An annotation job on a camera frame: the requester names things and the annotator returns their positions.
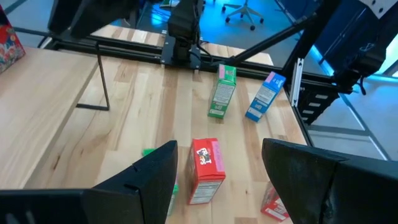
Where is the black equipment box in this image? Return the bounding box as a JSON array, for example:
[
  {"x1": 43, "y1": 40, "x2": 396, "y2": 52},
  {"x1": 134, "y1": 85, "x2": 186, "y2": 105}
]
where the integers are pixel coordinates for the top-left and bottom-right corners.
[{"x1": 317, "y1": 0, "x2": 398, "y2": 96}]

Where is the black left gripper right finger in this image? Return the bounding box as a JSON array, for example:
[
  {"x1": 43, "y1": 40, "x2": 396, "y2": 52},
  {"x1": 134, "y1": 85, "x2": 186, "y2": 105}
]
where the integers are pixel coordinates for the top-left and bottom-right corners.
[{"x1": 262, "y1": 138, "x2": 398, "y2": 224}]

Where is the grey office chair base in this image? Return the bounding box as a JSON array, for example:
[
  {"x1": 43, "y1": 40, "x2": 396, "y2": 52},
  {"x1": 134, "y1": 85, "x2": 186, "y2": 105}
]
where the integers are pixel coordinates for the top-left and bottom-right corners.
[{"x1": 221, "y1": 0, "x2": 265, "y2": 32}]

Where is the wooden shelf with black legs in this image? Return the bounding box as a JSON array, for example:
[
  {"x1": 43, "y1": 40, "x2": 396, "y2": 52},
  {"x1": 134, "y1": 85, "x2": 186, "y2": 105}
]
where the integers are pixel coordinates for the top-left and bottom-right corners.
[{"x1": 0, "y1": 42, "x2": 110, "y2": 190}]

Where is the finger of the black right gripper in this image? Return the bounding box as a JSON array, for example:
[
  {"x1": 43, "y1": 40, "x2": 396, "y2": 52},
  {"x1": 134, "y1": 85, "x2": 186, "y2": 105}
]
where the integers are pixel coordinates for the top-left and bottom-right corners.
[
  {"x1": 48, "y1": 0, "x2": 78, "y2": 39},
  {"x1": 72, "y1": 0, "x2": 139, "y2": 38}
]

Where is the black aluminium table frame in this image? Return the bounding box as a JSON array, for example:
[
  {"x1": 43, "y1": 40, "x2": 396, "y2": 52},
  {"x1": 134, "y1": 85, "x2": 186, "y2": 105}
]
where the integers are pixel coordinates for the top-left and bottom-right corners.
[{"x1": 12, "y1": 0, "x2": 392, "y2": 162}]

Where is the red Froot Loops cereal box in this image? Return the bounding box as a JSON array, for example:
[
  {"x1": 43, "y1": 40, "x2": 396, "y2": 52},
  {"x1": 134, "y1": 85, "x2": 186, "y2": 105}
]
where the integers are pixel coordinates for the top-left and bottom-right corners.
[
  {"x1": 260, "y1": 182, "x2": 290, "y2": 222},
  {"x1": 0, "y1": 4, "x2": 26, "y2": 75},
  {"x1": 185, "y1": 138, "x2": 227, "y2": 205}
]

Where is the green Apple Jacks cereal box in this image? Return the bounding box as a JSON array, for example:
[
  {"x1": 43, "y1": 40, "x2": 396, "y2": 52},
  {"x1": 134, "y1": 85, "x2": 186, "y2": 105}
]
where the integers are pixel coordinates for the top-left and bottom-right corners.
[
  {"x1": 142, "y1": 147, "x2": 180, "y2": 217},
  {"x1": 207, "y1": 63, "x2": 238, "y2": 119}
]

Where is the blue Rice Krispies cereal box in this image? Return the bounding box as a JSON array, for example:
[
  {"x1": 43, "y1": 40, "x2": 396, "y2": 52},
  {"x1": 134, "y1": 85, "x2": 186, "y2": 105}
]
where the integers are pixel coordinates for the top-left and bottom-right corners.
[{"x1": 244, "y1": 71, "x2": 287, "y2": 123}]

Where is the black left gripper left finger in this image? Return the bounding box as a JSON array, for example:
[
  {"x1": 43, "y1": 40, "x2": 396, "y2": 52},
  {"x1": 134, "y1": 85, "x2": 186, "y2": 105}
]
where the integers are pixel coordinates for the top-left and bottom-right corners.
[{"x1": 0, "y1": 140, "x2": 178, "y2": 224}]

